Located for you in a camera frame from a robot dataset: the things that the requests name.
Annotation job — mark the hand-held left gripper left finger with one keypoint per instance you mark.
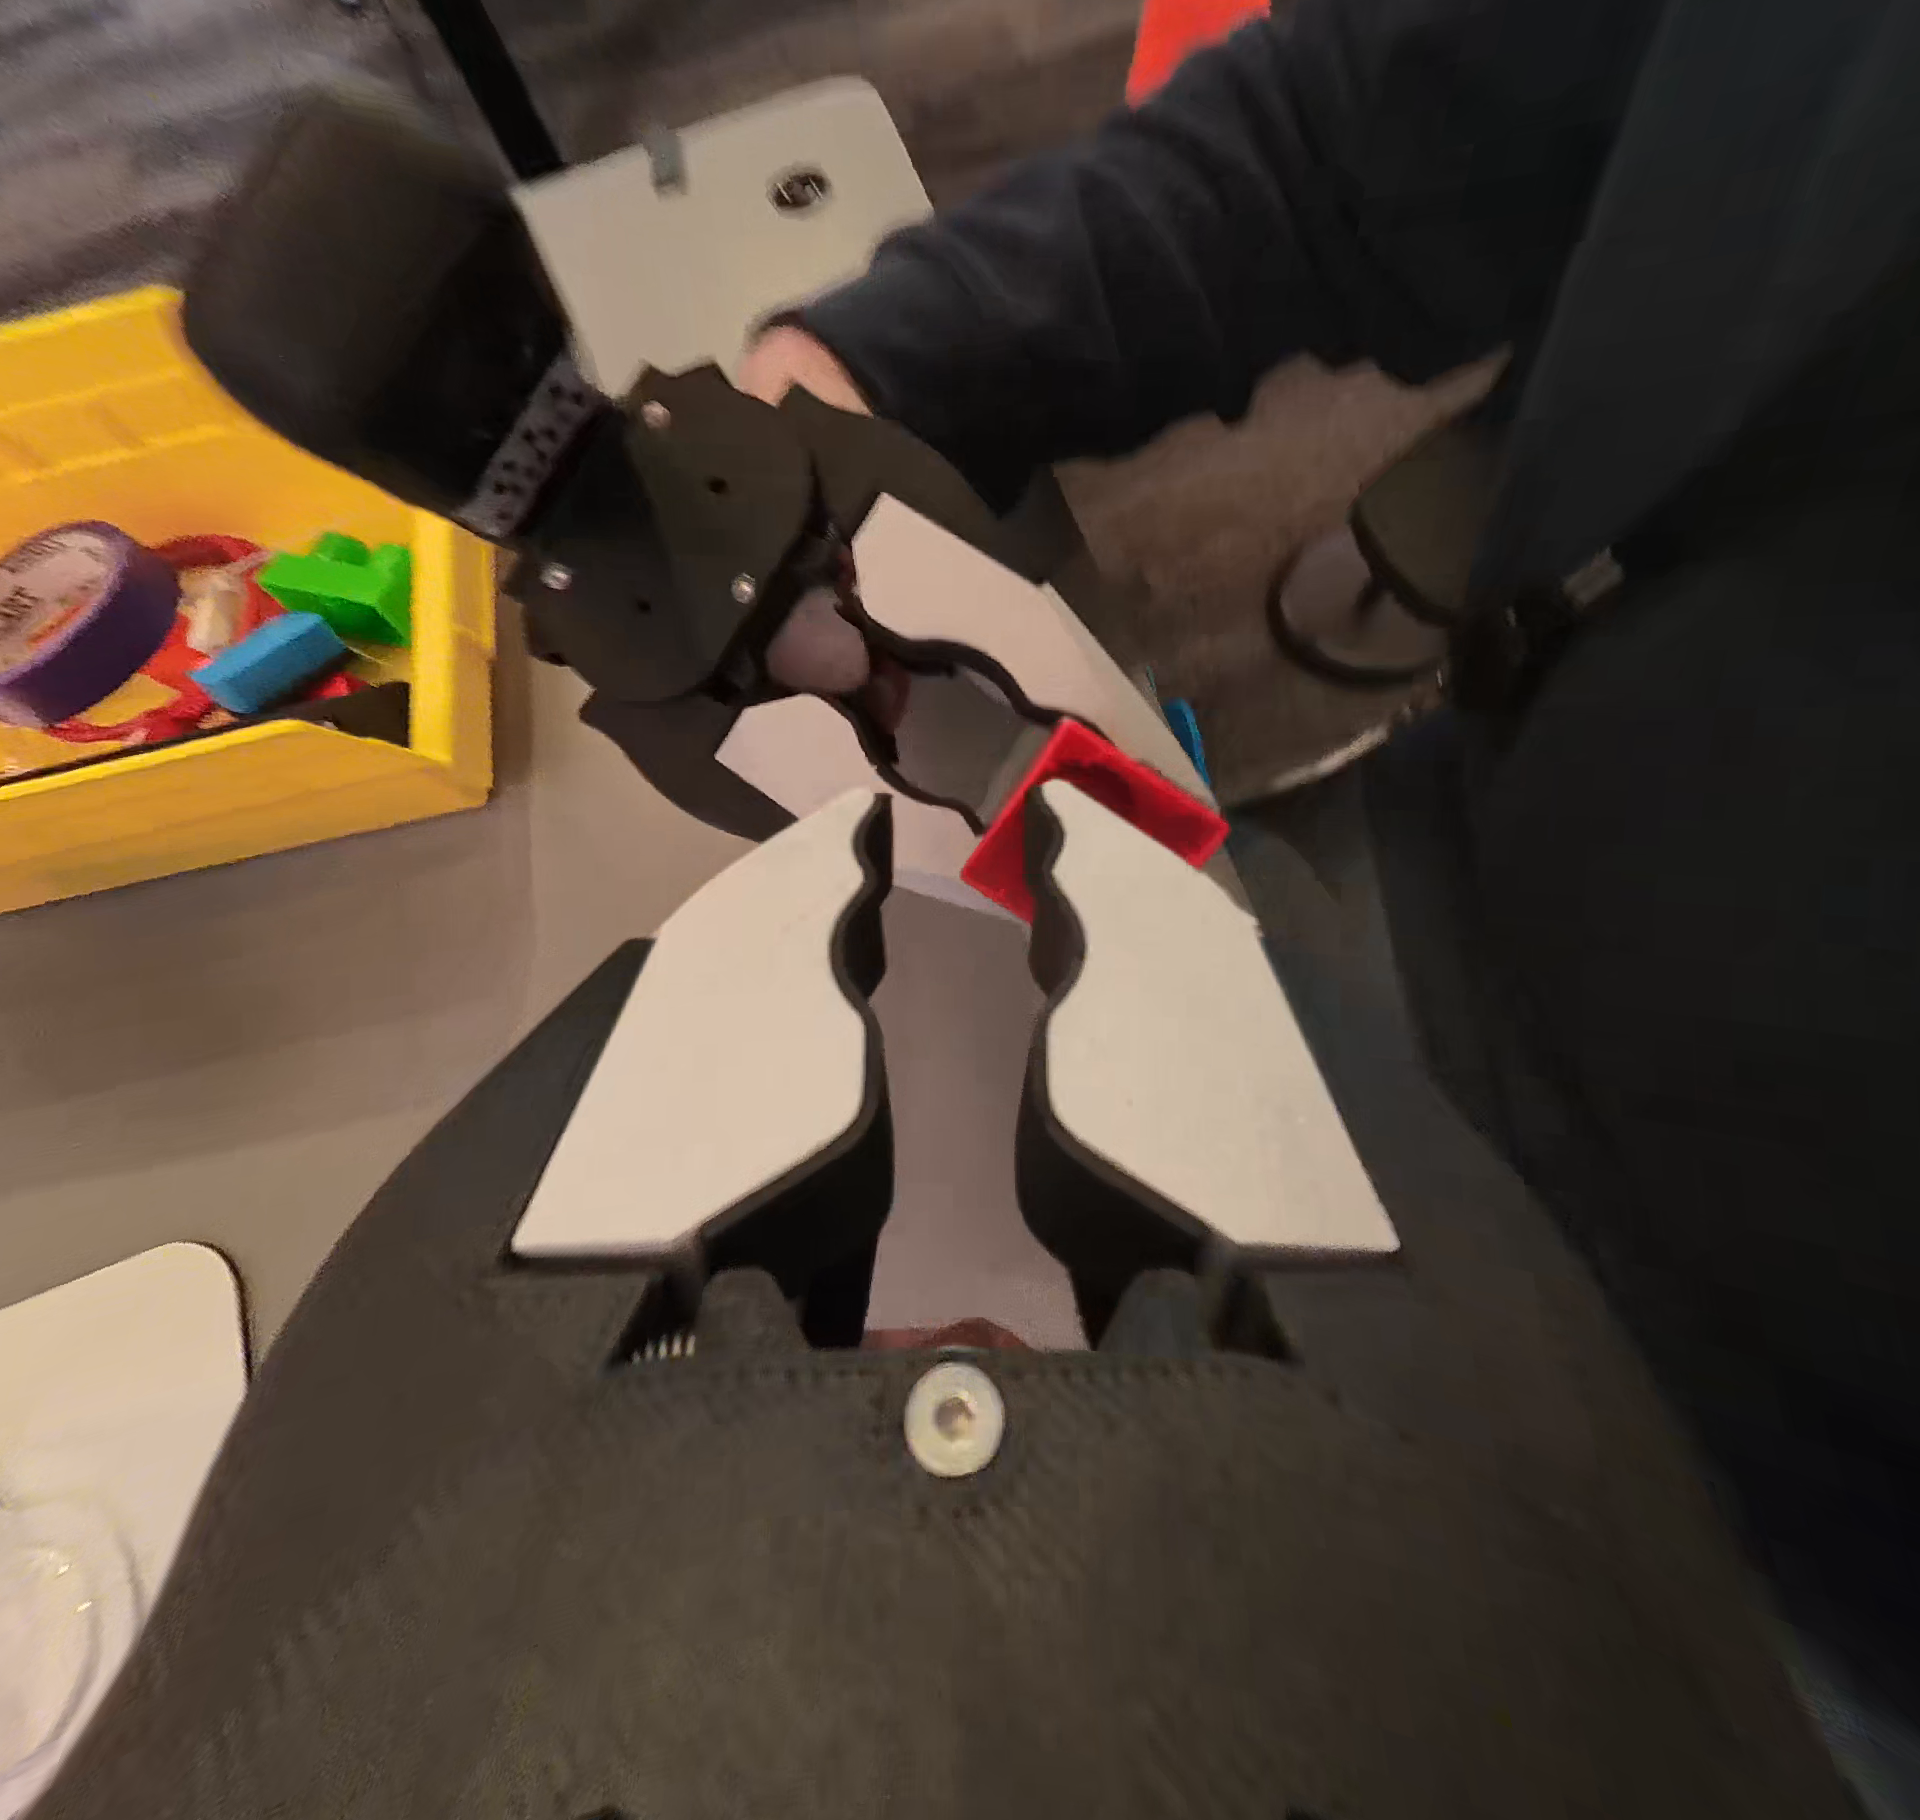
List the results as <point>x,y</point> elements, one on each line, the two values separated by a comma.
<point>705,1084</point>

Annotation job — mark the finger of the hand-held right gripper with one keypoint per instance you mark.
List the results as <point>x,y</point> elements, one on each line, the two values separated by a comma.
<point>787,768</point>
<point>991,607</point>

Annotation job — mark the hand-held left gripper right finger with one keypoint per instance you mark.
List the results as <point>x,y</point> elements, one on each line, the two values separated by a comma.
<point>1218,1070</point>

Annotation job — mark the red toy block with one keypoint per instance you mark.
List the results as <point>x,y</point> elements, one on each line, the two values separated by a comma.
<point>1126,791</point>

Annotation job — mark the person's right forearm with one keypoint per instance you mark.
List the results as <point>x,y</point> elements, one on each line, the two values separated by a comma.
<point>1201,232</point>

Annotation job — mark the person's right hand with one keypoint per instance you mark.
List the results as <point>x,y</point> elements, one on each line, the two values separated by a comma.
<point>795,369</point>

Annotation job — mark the green toy block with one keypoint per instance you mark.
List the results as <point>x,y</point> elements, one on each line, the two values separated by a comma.
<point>337,590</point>

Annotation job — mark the blue toy block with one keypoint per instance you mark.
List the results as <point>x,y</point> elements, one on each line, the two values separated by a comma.
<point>276,668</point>

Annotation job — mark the person's dark clothing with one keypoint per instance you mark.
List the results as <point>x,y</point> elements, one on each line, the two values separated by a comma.
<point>1681,949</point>

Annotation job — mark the yellow plastic bin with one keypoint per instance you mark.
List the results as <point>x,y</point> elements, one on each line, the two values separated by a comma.
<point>239,834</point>

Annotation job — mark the purple tape roll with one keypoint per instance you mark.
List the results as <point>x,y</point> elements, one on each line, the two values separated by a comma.
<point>73,619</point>

